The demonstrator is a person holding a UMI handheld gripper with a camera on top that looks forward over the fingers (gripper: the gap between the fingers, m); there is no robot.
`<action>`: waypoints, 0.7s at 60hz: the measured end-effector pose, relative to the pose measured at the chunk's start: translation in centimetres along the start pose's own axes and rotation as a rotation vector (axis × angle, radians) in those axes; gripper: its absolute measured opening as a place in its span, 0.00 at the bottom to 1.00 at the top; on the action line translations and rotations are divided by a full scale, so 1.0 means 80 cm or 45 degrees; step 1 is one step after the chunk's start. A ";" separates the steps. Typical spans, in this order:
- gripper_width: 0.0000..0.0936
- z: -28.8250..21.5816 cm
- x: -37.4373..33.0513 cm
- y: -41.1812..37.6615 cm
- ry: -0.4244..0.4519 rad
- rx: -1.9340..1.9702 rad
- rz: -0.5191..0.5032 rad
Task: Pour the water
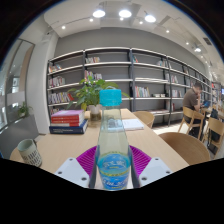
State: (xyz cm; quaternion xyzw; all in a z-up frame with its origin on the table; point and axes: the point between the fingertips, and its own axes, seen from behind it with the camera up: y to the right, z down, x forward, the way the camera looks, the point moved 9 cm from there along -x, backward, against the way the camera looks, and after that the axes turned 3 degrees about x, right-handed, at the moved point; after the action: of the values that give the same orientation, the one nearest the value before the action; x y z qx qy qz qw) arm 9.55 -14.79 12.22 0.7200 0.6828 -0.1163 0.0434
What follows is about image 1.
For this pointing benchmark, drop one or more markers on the person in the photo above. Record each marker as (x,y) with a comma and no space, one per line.
(191,100)

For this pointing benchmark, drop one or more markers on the grey bookshelf unit with books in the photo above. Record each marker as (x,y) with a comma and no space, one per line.
(150,70)

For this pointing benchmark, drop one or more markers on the pink book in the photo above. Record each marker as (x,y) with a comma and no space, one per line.
(68,112)

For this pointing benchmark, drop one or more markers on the wooden chair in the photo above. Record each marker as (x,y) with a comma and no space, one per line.
(185,148)
(144,118)

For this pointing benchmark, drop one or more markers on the open white book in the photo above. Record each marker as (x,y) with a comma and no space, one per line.
(132,124)

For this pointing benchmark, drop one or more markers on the red book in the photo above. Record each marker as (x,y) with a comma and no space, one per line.
(66,118)
(66,123)

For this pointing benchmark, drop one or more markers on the green potted plant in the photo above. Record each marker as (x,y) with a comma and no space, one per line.
(88,94)

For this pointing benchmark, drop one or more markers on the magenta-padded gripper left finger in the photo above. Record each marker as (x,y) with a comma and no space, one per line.
(71,170)

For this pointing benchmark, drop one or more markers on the group of ceiling lights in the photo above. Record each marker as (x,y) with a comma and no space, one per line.
(125,13)

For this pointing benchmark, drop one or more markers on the patterned white ceramic mug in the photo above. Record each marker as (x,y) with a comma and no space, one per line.
(30,153)

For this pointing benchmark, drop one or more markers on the thick dark blue book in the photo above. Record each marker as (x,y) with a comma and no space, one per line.
(68,129)

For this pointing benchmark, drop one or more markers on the small green floor plant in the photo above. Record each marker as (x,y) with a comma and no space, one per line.
(24,110)

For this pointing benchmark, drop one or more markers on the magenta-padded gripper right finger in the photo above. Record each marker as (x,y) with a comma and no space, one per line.
(153,170)

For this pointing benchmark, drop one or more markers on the group of wooden chairs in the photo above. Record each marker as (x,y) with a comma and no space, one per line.
(216,128)

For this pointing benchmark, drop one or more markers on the clear bottle with teal cap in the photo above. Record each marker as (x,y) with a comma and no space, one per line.
(113,140)

